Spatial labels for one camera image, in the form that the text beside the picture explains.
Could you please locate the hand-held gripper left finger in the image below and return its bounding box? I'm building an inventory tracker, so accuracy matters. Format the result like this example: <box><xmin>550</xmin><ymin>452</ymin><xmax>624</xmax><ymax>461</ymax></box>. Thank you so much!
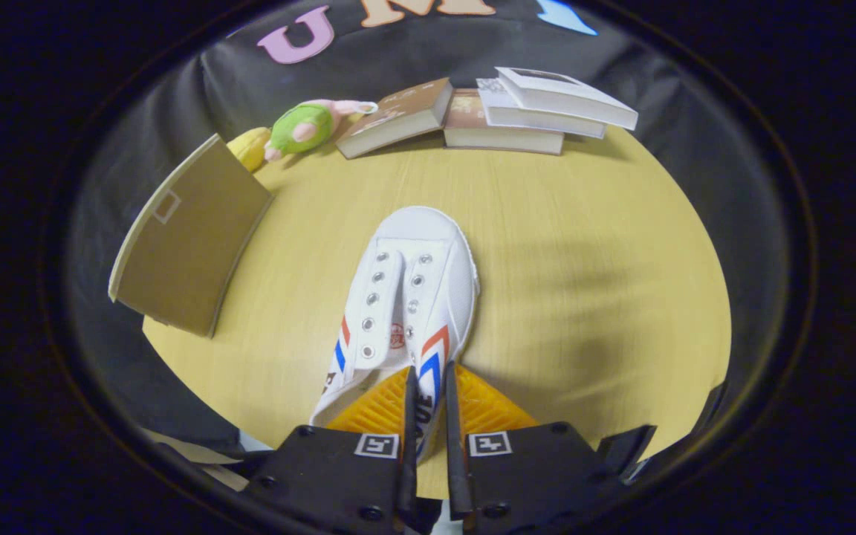
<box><xmin>239</xmin><ymin>364</ymin><xmax>420</xmax><ymax>535</ymax></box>

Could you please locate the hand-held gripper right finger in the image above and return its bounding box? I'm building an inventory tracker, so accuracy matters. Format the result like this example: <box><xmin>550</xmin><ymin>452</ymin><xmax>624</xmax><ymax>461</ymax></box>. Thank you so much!
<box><xmin>443</xmin><ymin>361</ymin><xmax>658</xmax><ymax>535</ymax></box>

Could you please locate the white striped canvas shoe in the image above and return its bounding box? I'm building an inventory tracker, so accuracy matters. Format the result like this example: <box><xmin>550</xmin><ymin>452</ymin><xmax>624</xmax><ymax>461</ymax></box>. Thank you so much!
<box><xmin>309</xmin><ymin>206</ymin><xmax>481</xmax><ymax>458</ymax></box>

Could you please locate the beige fabric storage box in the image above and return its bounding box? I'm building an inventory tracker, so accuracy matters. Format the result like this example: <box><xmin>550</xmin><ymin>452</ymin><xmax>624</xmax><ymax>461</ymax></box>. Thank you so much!
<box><xmin>108</xmin><ymin>134</ymin><xmax>274</xmax><ymax>339</ymax></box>

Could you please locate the brown cover book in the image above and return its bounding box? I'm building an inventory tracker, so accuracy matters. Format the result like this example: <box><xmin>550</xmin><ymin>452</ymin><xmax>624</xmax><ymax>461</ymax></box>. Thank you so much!
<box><xmin>335</xmin><ymin>77</ymin><xmax>455</xmax><ymax>160</ymax></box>

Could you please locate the pink plush toy green outfit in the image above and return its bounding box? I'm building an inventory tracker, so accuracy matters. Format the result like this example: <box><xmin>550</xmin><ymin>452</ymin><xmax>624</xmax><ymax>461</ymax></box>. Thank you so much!
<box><xmin>265</xmin><ymin>99</ymin><xmax>378</xmax><ymax>163</ymax></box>

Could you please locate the yellow plush toy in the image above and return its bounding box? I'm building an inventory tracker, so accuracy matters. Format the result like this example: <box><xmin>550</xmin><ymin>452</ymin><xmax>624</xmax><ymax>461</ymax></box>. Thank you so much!
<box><xmin>227</xmin><ymin>127</ymin><xmax>273</xmax><ymax>173</ymax></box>

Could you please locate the grey patterned cover book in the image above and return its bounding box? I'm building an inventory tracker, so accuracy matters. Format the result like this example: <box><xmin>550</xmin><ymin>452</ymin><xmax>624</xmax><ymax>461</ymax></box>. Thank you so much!
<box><xmin>476</xmin><ymin>78</ymin><xmax>607</xmax><ymax>139</ymax></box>

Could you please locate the white book dark photo cover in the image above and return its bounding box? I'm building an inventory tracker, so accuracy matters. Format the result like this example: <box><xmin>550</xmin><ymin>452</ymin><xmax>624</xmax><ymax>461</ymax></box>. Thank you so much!
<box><xmin>495</xmin><ymin>67</ymin><xmax>638</xmax><ymax>131</ymax></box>

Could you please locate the black backdrop cloth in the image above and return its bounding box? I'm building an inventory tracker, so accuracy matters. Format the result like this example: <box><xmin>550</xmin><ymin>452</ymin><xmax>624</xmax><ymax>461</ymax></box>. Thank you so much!
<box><xmin>56</xmin><ymin>0</ymin><xmax>808</xmax><ymax>461</ymax></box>

